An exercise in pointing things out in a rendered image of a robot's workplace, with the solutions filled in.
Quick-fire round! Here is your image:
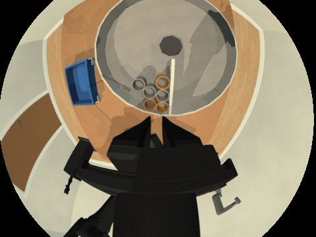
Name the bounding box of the blue open-top bin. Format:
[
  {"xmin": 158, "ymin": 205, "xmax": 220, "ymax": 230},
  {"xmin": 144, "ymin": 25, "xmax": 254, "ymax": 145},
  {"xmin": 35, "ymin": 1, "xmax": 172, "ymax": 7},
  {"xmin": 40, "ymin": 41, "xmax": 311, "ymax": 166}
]
[{"xmin": 65, "ymin": 59, "xmax": 98, "ymax": 106}]

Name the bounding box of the bronze bushing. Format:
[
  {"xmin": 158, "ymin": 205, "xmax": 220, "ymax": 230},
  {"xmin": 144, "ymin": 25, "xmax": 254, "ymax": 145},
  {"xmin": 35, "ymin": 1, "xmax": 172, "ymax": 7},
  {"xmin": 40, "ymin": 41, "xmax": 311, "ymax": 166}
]
[
  {"xmin": 144, "ymin": 97, "xmax": 157, "ymax": 111},
  {"xmin": 156, "ymin": 100, "xmax": 169, "ymax": 113},
  {"xmin": 156, "ymin": 74, "xmax": 170, "ymax": 90}
]

